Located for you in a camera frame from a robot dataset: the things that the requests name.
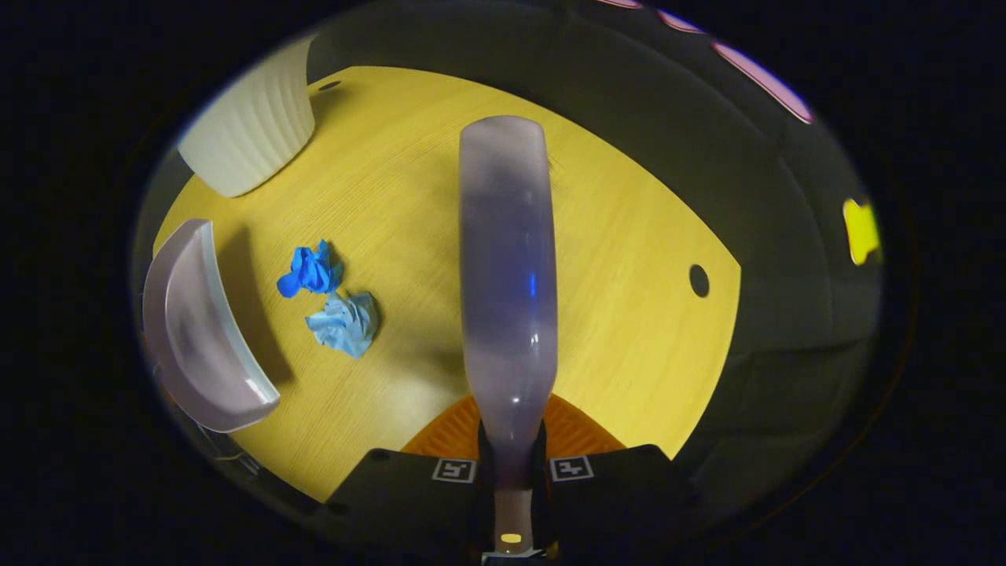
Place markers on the light blue paper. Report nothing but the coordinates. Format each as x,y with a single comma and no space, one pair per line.
346,324

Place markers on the small lilac dustpan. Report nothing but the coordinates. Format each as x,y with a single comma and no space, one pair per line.
196,346

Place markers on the dark blue paper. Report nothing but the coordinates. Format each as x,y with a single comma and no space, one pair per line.
310,271

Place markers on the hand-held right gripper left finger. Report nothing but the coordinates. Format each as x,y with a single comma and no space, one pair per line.
409,503

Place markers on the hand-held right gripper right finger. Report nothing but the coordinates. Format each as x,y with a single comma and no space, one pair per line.
613,503

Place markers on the white ribbed garbage bin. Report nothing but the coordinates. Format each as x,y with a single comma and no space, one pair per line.
251,126

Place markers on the small lilac broom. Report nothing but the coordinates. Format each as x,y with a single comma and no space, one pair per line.
507,259

